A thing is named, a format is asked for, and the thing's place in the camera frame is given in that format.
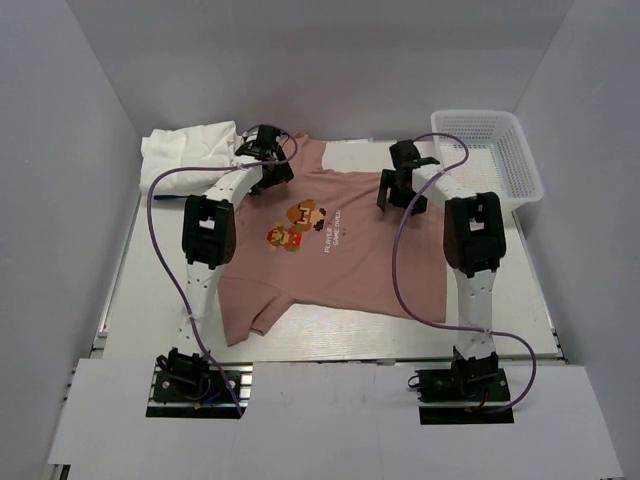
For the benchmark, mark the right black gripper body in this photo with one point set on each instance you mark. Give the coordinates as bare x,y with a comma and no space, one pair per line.
402,196

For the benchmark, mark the pink printed t-shirt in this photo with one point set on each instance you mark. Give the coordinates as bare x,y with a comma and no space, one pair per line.
321,239

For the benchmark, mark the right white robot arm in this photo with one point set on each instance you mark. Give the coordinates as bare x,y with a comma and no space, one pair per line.
473,237

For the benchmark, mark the blue folded t-shirt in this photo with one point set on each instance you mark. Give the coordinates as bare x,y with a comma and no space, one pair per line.
169,197

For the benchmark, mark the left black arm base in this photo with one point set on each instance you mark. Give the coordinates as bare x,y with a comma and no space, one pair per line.
190,387

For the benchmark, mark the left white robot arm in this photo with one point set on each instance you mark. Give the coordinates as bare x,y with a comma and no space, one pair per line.
209,226

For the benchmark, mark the white plastic mesh basket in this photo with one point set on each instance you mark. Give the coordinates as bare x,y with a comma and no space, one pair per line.
500,159

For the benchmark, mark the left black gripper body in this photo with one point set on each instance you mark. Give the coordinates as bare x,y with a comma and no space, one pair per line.
278,155

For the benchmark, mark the white t-shirt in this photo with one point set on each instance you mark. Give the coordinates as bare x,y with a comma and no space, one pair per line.
210,146

